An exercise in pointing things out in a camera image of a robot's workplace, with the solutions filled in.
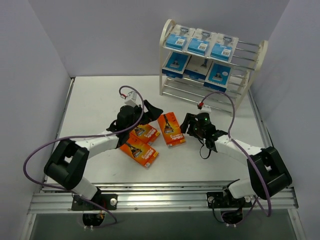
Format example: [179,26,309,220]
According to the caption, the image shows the orange Gillette Fusion5 box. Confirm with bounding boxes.
[130,124,160,146]
[119,135,159,168]
[157,112,186,148]

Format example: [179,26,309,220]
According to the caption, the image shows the grey Harry's box blue razor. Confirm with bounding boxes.
[184,55,213,80]

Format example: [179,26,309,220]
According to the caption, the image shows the clear Gillette blister pack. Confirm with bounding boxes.
[187,28,217,56]
[165,24,196,51]

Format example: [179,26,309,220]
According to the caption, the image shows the white Gillette Skinguard razor pack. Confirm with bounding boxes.
[210,33,239,62]

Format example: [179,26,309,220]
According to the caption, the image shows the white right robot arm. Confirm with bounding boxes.
[180,112,293,207]

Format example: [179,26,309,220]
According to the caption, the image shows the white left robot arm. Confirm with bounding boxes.
[44,100,163,210]

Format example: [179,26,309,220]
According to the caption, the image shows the cream metal-rod shelf rack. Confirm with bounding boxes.
[159,19,269,114]

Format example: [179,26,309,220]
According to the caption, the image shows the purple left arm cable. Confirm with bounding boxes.
[22,85,146,228]

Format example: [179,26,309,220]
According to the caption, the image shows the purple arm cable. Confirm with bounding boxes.
[22,85,146,228]
[198,91,273,223]

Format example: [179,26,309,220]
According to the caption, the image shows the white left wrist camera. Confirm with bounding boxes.
[120,91,137,107]

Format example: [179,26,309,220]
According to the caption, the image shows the aluminium mounting rail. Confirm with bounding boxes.
[27,179,300,216]

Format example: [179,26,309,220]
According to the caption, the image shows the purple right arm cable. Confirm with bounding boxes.
[198,91,273,223]

